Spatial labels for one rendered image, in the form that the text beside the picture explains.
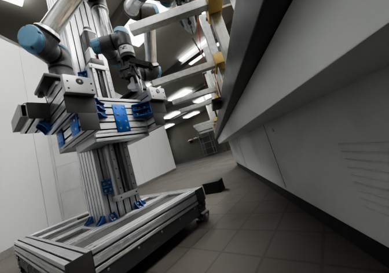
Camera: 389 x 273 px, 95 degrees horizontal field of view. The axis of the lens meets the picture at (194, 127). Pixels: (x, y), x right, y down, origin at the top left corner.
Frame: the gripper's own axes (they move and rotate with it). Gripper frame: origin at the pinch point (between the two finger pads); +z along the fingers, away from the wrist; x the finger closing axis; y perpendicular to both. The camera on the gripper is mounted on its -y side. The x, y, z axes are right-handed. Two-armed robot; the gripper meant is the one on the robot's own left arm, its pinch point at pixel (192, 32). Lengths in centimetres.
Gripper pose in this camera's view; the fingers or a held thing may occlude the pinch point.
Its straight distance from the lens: 93.5
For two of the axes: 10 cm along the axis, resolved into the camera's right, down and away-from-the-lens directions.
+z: 2.8, 9.5, -1.3
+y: -1.1, -1.1, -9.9
